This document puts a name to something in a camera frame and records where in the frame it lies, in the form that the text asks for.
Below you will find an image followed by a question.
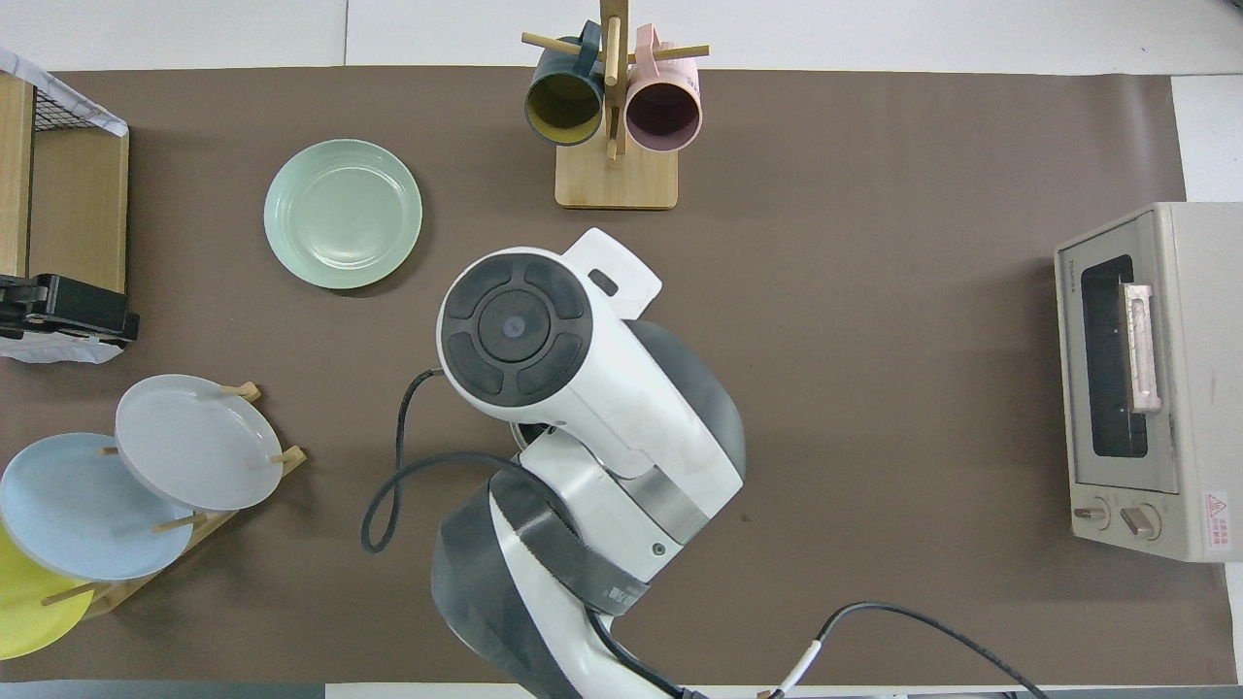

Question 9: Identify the green plate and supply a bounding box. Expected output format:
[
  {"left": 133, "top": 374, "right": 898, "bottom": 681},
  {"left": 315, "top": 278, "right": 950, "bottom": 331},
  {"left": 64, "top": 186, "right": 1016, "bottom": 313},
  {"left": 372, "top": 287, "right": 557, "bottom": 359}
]
[{"left": 263, "top": 139, "right": 424, "bottom": 291}]

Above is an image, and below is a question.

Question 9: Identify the grey plate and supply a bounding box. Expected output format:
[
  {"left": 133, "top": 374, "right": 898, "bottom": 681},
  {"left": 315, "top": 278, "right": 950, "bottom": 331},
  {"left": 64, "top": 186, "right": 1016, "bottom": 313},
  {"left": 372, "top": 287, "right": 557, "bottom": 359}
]
[{"left": 114, "top": 374, "right": 286, "bottom": 514}]

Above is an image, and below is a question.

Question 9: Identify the wooden plate rack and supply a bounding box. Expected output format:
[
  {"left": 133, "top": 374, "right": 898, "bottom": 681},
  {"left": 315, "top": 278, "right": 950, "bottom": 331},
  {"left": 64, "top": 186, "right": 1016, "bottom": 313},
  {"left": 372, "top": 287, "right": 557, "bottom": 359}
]
[{"left": 40, "top": 381, "right": 309, "bottom": 622}]

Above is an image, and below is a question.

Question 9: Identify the light blue plate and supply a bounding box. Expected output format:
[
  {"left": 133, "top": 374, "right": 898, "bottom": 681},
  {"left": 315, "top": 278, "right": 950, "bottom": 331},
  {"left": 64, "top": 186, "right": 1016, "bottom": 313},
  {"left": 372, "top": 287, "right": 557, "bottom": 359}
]
[{"left": 0, "top": 432, "right": 196, "bottom": 583}]

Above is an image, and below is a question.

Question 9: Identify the yellow plate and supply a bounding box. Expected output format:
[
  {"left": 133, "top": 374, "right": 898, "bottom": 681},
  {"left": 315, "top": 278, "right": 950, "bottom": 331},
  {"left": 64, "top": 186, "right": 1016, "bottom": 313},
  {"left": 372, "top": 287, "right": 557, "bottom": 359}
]
[{"left": 0, "top": 524, "right": 96, "bottom": 662}]

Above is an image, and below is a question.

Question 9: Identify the wooden mug tree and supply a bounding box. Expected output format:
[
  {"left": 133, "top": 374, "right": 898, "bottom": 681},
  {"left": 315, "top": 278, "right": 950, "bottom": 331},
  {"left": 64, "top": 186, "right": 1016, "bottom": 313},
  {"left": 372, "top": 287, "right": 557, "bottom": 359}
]
[{"left": 521, "top": 0, "right": 711, "bottom": 211}]

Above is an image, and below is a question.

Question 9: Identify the pink mug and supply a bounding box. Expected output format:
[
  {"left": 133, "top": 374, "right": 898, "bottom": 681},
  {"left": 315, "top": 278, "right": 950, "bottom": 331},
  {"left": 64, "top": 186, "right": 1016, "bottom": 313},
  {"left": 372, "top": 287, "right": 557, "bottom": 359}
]
[{"left": 624, "top": 24, "right": 704, "bottom": 154}]

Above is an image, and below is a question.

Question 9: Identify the dark teal mug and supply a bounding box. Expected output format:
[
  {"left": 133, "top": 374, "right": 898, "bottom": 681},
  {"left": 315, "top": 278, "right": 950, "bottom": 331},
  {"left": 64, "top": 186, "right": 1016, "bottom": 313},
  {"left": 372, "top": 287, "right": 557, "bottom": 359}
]
[{"left": 524, "top": 21, "right": 607, "bottom": 148}]

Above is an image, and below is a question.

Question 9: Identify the black stand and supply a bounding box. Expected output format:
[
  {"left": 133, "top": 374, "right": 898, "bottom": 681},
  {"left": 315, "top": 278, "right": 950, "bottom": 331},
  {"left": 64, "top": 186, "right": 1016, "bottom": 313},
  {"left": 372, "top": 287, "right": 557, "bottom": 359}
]
[{"left": 0, "top": 274, "right": 141, "bottom": 351}]

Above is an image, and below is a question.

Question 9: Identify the beige toaster oven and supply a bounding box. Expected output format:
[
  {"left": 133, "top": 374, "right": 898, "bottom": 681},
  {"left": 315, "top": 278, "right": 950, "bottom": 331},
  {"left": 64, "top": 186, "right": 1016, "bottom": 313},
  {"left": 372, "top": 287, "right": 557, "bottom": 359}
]
[{"left": 1054, "top": 201, "right": 1243, "bottom": 565}]

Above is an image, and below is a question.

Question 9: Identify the black cable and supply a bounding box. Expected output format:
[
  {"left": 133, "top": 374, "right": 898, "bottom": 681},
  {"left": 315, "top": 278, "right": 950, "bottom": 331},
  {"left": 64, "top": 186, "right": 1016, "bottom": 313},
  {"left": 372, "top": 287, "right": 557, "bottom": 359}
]
[
  {"left": 360, "top": 367, "right": 545, "bottom": 555},
  {"left": 760, "top": 602, "right": 1052, "bottom": 699}
]

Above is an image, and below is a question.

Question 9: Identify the wooden wire basket shelf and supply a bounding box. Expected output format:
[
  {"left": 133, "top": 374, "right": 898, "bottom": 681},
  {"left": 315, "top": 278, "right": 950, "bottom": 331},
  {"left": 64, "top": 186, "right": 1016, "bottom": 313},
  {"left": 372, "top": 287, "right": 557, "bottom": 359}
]
[{"left": 0, "top": 47, "right": 129, "bottom": 366}]

